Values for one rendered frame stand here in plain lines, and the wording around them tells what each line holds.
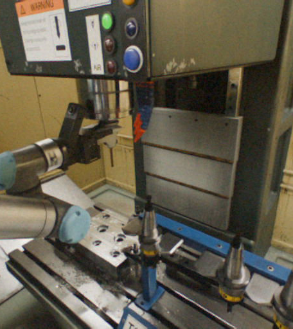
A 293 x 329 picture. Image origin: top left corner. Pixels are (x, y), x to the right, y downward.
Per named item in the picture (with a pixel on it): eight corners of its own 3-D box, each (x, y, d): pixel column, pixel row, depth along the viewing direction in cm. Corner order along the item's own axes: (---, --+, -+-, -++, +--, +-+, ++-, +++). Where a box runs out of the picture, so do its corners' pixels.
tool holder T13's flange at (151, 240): (166, 238, 68) (166, 230, 67) (151, 250, 64) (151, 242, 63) (148, 229, 72) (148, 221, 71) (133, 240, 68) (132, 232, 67)
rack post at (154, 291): (146, 313, 82) (142, 234, 70) (133, 303, 85) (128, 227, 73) (164, 291, 89) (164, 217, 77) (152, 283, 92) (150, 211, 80)
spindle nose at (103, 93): (146, 112, 77) (144, 69, 72) (103, 123, 66) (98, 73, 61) (110, 106, 87) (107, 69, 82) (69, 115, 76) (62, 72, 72)
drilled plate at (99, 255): (117, 277, 90) (115, 266, 88) (66, 243, 107) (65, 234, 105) (157, 241, 106) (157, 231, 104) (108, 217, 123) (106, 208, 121)
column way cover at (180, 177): (226, 234, 115) (238, 119, 95) (143, 201, 143) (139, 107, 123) (230, 228, 119) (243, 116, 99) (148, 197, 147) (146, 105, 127)
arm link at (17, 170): (-11, 189, 59) (-23, 154, 56) (35, 171, 67) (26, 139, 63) (6, 200, 54) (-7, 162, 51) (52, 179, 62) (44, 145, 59)
